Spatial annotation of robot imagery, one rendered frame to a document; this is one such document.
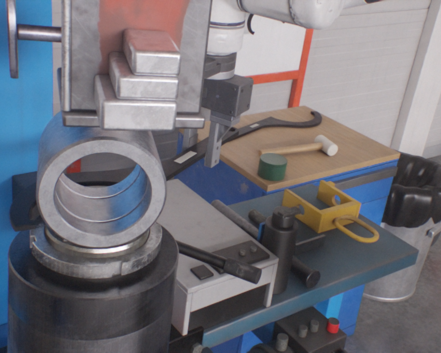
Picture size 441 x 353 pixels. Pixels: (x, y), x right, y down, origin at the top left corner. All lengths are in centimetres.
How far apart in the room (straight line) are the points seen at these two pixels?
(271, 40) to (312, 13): 277
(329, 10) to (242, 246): 67
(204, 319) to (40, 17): 66
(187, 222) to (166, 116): 103
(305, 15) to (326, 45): 313
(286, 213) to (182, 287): 29
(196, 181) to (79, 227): 184
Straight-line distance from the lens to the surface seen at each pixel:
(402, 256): 179
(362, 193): 268
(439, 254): 405
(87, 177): 93
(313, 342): 149
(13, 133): 119
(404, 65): 465
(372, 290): 345
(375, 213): 283
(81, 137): 74
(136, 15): 50
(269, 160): 229
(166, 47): 46
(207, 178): 254
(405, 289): 350
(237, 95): 96
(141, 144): 75
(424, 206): 317
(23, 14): 113
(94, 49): 50
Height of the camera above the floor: 195
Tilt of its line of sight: 26 degrees down
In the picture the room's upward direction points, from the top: 8 degrees clockwise
